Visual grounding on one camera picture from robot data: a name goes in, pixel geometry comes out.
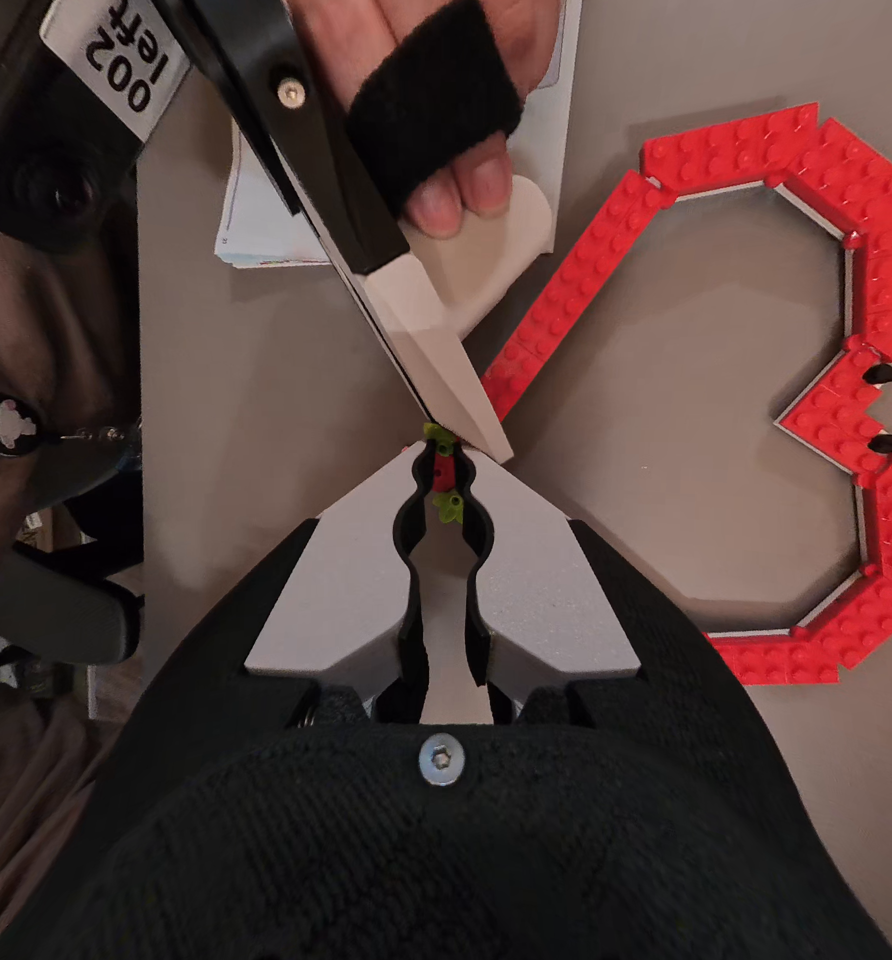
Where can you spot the white instruction booklet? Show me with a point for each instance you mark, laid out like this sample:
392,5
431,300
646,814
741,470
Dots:
266,217

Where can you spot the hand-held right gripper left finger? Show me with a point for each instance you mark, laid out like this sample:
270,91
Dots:
326,600

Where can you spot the lime green lego plant piece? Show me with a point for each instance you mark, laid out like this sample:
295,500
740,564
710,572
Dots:
437,433
447,505

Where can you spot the grey chair armrest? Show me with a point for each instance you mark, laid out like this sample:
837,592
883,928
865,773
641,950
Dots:
56,615

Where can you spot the round badge reel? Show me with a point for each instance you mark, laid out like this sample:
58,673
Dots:
0,424

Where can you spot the person's brown clothing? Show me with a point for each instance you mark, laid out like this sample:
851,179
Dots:
41,315

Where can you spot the person's left hand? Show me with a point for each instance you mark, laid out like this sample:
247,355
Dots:
461,187

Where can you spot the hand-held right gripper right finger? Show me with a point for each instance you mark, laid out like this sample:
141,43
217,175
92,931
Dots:
558,600

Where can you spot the red lego heart frame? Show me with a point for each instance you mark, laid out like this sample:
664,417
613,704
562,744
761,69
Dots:
716,150

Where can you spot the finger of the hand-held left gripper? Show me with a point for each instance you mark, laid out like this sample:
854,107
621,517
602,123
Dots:
446,360
386,346

